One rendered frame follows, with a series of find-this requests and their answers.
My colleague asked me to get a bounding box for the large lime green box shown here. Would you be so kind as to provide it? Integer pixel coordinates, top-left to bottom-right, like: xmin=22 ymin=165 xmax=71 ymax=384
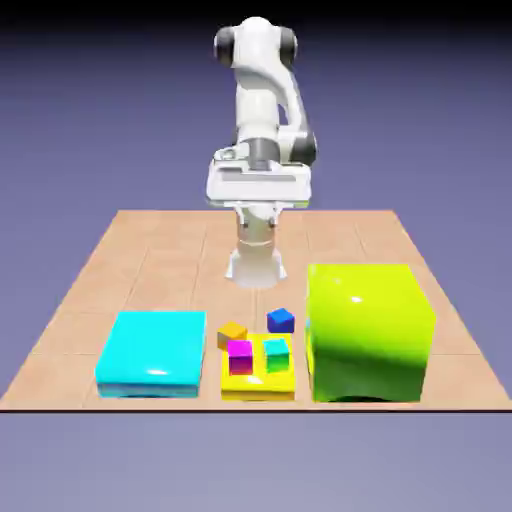
xmin=305 ymin=262 xmax=437 ymax=404

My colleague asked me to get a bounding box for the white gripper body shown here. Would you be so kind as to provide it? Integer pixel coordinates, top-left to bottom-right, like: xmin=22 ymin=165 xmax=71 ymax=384
xmin=205 ymin=158 xmax=312 ymax=209

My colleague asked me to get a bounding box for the large cyan box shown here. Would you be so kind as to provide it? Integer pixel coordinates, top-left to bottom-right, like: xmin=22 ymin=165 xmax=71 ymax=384
xmin=94 ymin=310 xmax=208 ymax=399

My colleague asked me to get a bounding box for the small teal cube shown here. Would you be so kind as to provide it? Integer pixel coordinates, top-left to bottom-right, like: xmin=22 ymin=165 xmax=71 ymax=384
xmin=262 ymin=338 xmax=291 ymax=373

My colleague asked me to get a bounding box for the small blue cube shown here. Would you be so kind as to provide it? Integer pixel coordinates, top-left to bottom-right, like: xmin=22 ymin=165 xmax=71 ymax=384
xmin=266 ymin=307 xmax=296 ymax=334

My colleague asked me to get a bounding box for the small orange cube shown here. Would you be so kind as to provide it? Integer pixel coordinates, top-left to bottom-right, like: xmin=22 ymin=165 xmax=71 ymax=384
xmin=216 ymin=320 xmax=249 ymax=351

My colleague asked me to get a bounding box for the large yellow box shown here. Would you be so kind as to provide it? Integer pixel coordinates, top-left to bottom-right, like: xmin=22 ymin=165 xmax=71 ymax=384
xmin=220 ymin=332 xmax=296 ymax=402

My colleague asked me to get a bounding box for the small magenta cube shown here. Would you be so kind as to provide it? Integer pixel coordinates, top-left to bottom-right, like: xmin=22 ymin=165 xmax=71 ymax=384
xmin=226 ymin=339 xmax=254 ymax=376

